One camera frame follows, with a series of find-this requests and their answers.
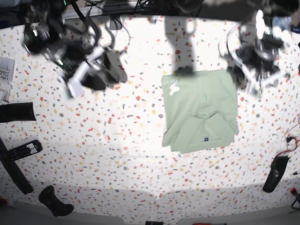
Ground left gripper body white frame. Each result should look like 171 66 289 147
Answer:
226 53 291 96

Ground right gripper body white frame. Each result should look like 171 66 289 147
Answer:
63 46 128 98

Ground green T-shirt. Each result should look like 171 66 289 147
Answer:
161 70 239 154

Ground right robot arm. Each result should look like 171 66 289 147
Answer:
22 0 128 98

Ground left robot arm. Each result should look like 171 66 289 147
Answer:
218 8 292 98

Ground grey table clamp block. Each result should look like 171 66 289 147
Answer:
109 16 122 30

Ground black cylinder sleeve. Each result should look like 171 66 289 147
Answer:
0 102 36 123

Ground black TV remote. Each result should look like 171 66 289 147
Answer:
7 140 43 161

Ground red connector plug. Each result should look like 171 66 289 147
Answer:
290 188 298 196

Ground long black bar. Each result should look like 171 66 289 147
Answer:
0 140 33 195

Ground red and black wires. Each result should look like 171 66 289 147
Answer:
274 126 300 162

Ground black handle right side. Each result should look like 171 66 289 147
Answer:
262 156 290 193

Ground black handle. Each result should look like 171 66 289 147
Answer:
38 185 74 217
262 156 290 193

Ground black handle bottom left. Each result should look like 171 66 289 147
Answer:
38 185 74 217

